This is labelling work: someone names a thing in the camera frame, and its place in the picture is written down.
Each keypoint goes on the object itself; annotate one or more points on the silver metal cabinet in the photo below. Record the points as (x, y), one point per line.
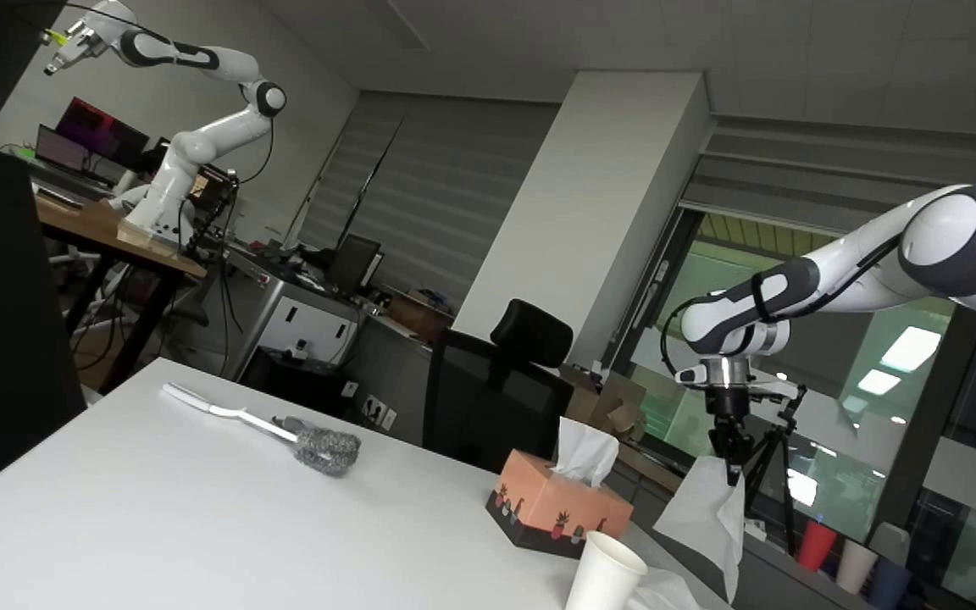
(302, 324)

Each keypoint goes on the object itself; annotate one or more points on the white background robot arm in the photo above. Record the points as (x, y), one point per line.
(206, 135)

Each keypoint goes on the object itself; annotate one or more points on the white tissue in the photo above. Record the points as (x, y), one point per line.
(709, 518)
(589, 450)

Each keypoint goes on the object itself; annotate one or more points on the wooden desk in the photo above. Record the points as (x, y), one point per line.
(115, 231)

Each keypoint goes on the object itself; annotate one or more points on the red cup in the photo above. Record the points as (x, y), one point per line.
(816, 546)

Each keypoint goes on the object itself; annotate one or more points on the monitor with pink screen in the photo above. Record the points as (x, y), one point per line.
(99, 122)

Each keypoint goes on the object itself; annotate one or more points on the orange tissue box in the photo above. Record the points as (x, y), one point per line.
(556, 511)

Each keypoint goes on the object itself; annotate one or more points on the black office chair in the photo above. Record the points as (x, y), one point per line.
(498, 393)

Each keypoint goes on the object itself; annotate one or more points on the black tripod stand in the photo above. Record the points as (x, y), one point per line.
(777, 475)

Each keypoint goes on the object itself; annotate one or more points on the white plastic cup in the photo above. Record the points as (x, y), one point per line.
(856, 563)

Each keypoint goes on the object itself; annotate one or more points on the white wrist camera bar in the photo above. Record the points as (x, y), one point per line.
(737, 379)

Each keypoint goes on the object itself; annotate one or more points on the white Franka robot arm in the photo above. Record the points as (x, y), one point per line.
(931, 240)

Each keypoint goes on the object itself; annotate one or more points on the black partition panel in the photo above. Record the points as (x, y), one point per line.
(0, 316)

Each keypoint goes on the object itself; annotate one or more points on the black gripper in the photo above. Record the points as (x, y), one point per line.
(733, 419)

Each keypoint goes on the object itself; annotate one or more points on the grey window blinds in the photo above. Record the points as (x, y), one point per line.
(432, 191)

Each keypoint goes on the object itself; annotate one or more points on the open brown cardboard box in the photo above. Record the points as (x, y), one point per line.
(612, 400)

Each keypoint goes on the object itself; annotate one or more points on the black monitor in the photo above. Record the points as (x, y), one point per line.
(353, 262)

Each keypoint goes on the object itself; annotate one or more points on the blue cup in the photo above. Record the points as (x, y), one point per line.
(885, 588)

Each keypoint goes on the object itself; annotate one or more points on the white paper cup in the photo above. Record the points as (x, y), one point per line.
(604, 578)

